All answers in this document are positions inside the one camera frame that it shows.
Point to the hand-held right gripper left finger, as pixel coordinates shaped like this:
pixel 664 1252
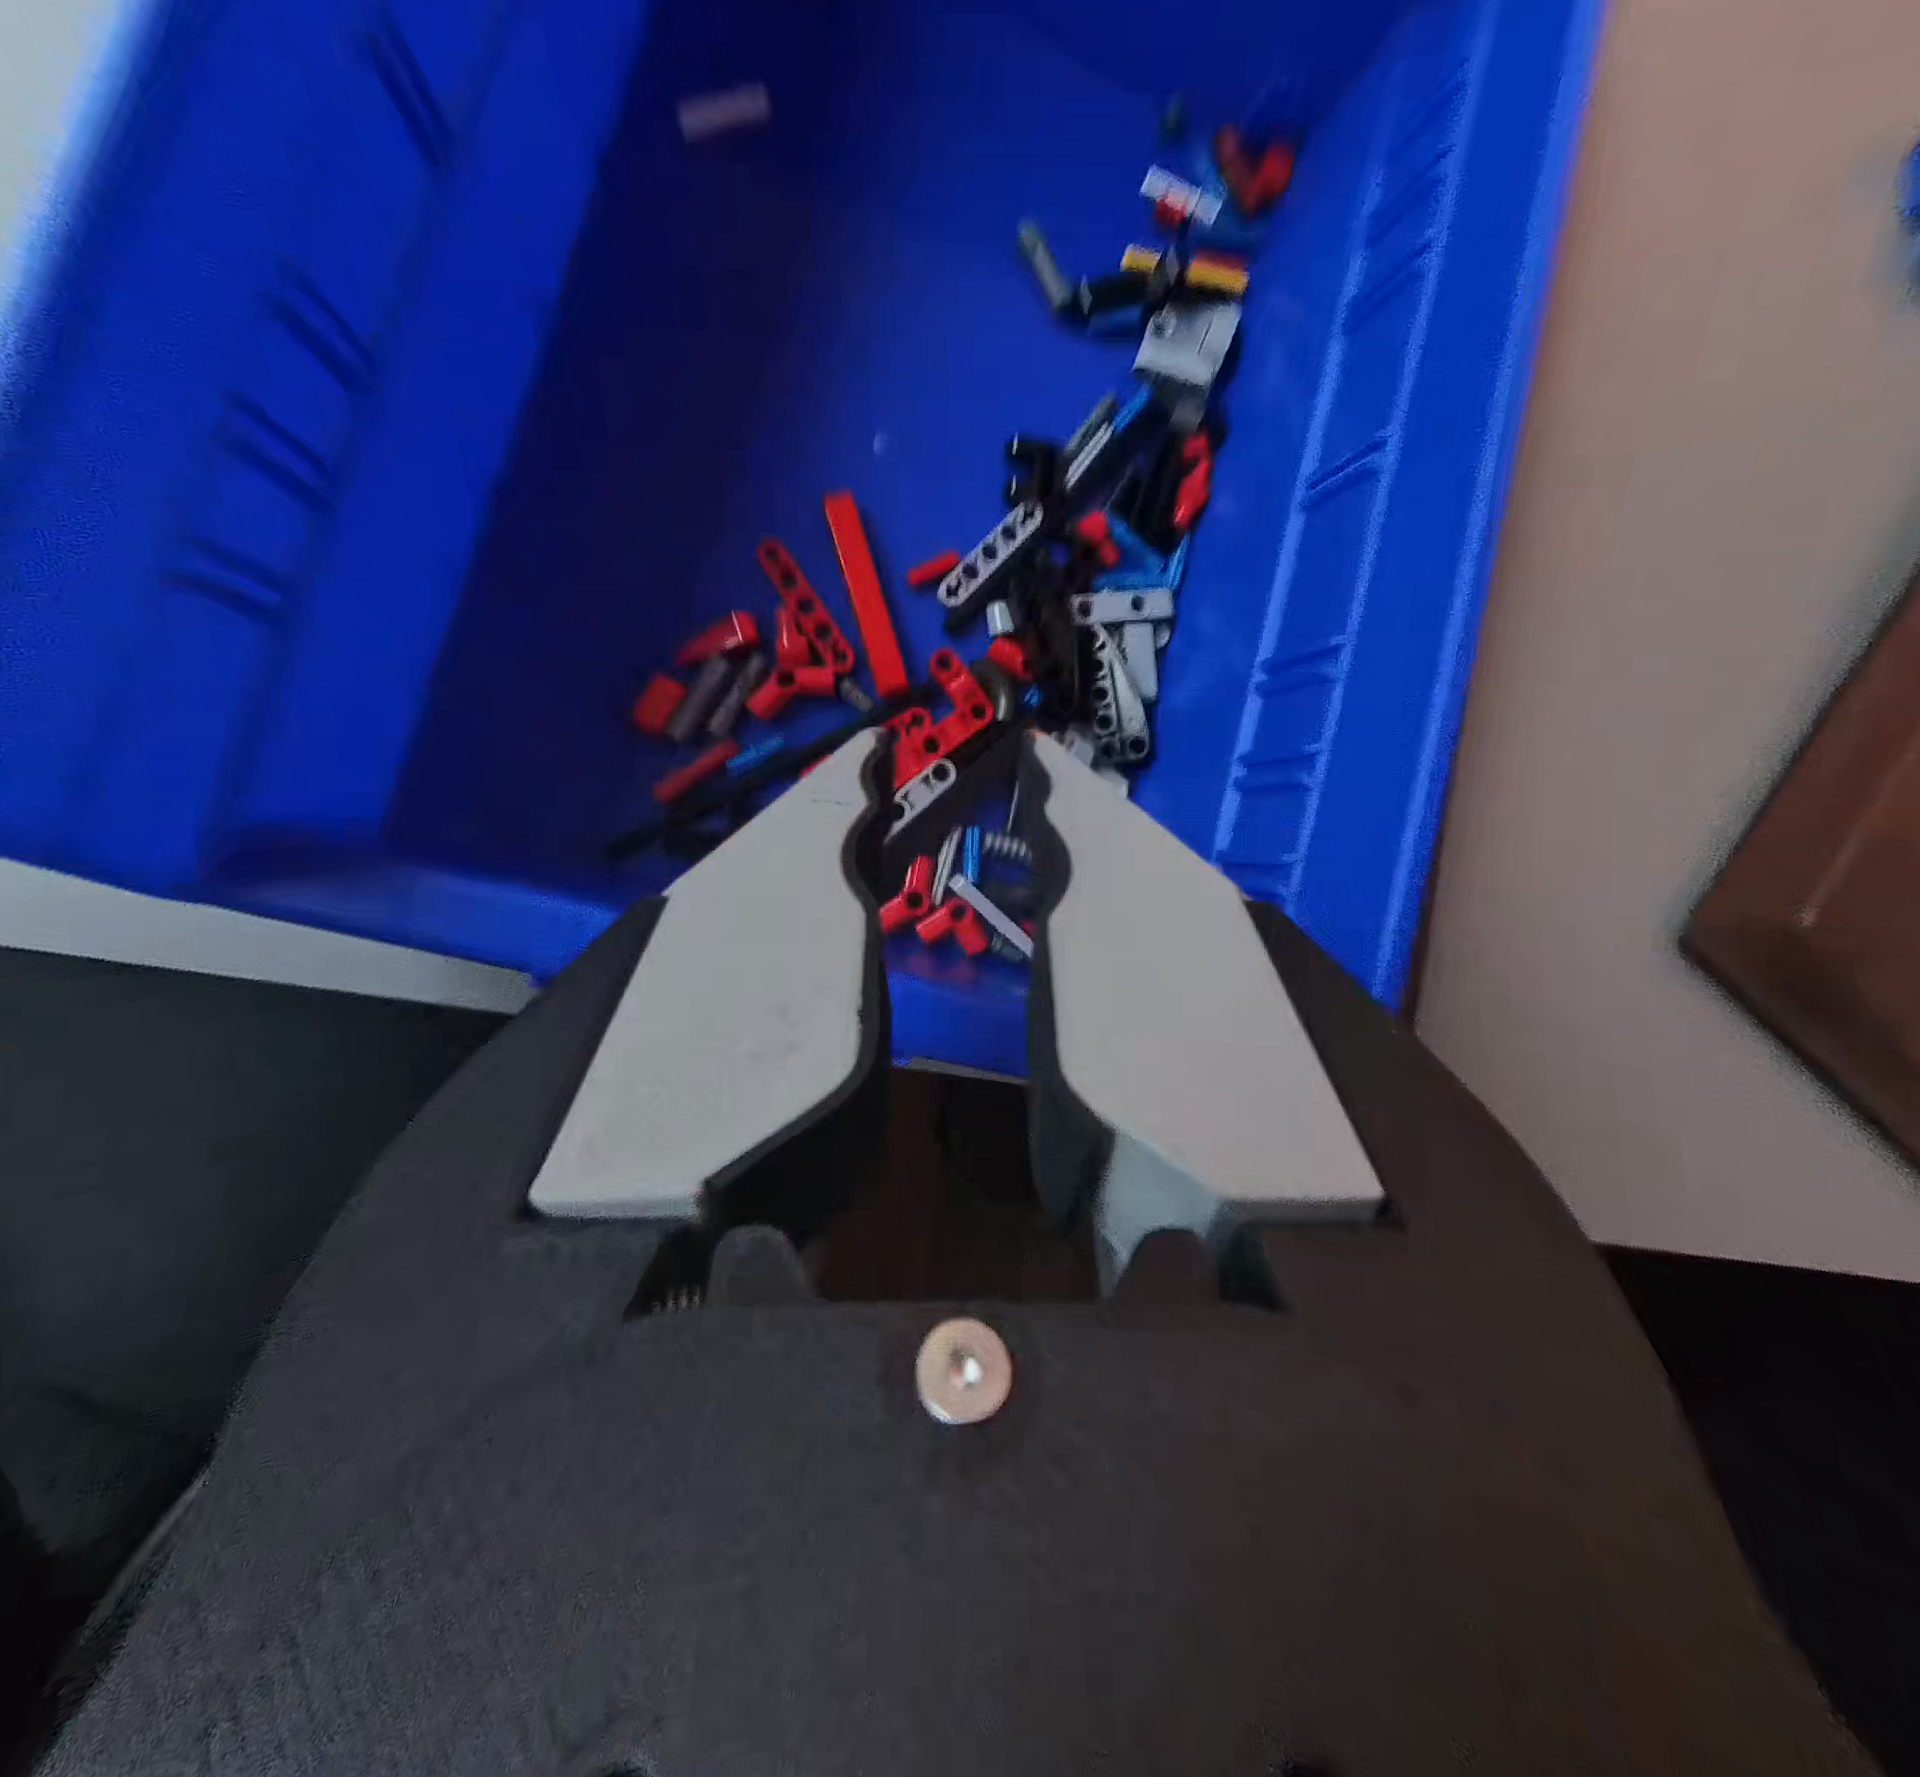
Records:
pixel 720 1044

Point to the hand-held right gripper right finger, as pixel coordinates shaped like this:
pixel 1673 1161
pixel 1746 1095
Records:
pixel 1215 1058

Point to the pile of lego pieces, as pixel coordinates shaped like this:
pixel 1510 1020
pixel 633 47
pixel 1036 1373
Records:
pixel 1119 645

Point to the blue plastic bin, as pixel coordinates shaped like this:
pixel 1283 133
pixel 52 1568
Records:
pixel 451 307

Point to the single grey lego brick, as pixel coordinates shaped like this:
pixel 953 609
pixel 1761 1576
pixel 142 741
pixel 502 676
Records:
pixel 725 112

